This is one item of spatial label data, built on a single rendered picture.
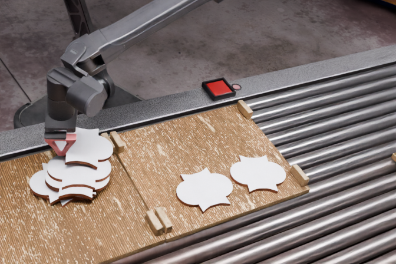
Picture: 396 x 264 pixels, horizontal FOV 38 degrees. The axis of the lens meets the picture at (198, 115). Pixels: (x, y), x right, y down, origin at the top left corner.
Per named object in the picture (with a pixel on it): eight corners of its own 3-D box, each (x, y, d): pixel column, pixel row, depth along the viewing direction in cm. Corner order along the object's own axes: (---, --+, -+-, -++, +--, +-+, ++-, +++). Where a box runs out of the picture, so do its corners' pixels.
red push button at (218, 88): (204, 86, 175) (205, 83, 174) (221, 83, 178) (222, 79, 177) (214, 99, 171) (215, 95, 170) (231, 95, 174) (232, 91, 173)
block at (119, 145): (108, 138, 149) (109, 131, 148) (115, 137, 150) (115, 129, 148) (117, 154, 146) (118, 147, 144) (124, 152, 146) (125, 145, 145)
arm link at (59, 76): (60, 59, 123) (40, 71, 119) (84, 73, 121) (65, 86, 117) (60, 84, 128) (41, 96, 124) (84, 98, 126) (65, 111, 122)
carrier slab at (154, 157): (106, 140, 151) (106, 136, 150) (237, 107, 169) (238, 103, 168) (165, 243, 130) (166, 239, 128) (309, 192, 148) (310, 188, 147)
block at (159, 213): (153, 215, 133) (154, 207, 131) (160, 213, 134) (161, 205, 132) (164, 235, 129) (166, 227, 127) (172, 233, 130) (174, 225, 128)
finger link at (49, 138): (77, 140, 136) (77, 110, 130) (76, 162, 131) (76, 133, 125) (47, 139, 135) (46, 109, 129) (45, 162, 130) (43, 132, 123)
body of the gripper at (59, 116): (77, 103, 134) (77, 78, 129) (75, 134, 126) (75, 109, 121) (48, 102, 132) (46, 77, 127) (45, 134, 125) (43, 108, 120)
